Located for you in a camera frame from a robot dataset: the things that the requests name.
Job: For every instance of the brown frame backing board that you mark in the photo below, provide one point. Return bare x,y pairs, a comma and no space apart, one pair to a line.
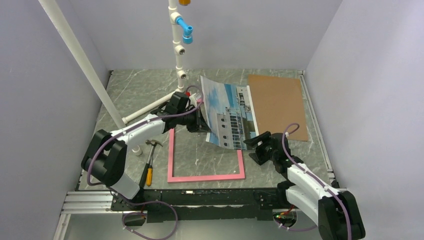
278,102

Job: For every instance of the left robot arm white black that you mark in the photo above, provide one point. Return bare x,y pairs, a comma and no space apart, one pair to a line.
105,157

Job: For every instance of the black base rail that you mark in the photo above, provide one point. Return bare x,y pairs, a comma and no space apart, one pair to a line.
161,205

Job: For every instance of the blue pipe nozzle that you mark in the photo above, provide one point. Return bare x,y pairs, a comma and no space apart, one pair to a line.
187,30

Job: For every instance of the orange pipe nozzle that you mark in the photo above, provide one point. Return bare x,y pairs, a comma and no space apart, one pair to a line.
184,2

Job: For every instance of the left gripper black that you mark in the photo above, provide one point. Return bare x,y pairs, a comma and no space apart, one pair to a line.
200,124

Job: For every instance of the pink photo frame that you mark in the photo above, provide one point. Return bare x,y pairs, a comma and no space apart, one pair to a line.
200,178

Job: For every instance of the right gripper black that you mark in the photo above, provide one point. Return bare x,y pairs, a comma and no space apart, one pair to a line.
258,156

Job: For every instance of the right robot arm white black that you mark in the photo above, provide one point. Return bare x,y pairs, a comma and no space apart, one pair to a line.
335,213

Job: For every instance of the white pvc pipe structure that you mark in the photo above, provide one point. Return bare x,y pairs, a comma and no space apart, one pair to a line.
62,26

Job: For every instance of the building photo print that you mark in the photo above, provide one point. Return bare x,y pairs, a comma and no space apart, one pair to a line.
229,113

